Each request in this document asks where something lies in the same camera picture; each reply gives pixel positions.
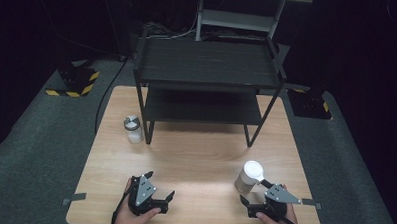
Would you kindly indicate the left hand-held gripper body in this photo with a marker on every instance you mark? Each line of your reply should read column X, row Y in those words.
column 143, row 193

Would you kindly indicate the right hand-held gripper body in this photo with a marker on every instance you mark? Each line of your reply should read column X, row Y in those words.
column 278, row 195

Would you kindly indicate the white cup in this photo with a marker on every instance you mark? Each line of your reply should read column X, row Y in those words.
column 249, row 175

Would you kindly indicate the glass shaker with metal lid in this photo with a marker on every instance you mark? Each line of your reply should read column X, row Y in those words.
column 133, row 131

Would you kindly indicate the black two-tier shelf rack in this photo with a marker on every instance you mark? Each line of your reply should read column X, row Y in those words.
column 208, row 64

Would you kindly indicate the person's left hand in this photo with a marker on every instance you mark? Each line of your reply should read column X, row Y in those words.
column 129, row 219

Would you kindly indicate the grey tape strip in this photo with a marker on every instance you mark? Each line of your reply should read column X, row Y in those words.
column 311, row 203
column 74, row 198

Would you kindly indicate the black base with yellow stripes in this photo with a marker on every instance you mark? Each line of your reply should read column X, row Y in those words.
column 77, row 81
column 308, row 104

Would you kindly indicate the grey metal stand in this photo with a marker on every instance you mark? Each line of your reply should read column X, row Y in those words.
column 238, row 20

